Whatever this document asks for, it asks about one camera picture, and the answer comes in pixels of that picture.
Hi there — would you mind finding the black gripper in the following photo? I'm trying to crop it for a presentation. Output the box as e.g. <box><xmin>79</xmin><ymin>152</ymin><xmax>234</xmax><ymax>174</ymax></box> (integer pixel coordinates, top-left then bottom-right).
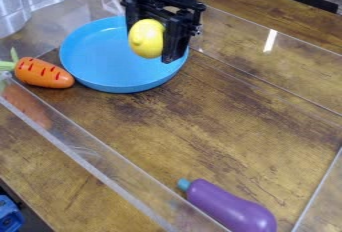
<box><xmin>122</xmin><ymin>0</ymin><xmax>206</xmax><ymax>64</ymax></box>

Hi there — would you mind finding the yellow toy lemon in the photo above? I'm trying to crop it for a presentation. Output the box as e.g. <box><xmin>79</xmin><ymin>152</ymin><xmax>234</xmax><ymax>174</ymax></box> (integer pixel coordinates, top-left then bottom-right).
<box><xmin>128</xmin><ymin>19</ymin><xmax>164</xmax><ymax>59</ymax></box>

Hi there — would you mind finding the blue round tray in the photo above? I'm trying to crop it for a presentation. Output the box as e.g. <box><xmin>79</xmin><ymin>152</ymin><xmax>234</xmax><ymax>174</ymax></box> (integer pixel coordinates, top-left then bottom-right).
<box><xmin>59</xmin><ymin>16</ymin><xmax>190</xmax><ymax>93</ymax></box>

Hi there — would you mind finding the orange toy carrot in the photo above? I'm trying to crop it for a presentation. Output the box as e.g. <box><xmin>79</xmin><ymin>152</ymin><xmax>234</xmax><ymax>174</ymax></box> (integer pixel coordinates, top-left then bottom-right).
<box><xmin>0</xmin><ymin>49</ymin><xmax>75</xmax><ymax>89</ymax></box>

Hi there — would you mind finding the purple toy eggplant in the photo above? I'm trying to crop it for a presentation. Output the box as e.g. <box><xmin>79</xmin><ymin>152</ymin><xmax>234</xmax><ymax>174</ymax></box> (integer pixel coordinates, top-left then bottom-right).
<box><xmin>178</xmin><ymin>178</ymin><xmax>278</xmax><ymax>232</ymax></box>

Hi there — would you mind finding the blue object at corner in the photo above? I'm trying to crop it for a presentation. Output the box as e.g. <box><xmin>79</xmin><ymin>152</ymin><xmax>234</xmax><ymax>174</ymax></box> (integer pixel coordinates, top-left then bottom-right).
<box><xmin>0</xmin><ymin>195</ymin><xmax>24</xmax><ymax>232</ymax></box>

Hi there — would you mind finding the clear acrylic enclosure wall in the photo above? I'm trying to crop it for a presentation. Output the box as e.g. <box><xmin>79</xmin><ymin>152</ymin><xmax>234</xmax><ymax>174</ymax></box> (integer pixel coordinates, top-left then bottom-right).
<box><xmin>0</xmin><ymin>0</ymin><xmax>342</xmax><ymax>232</ymax></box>

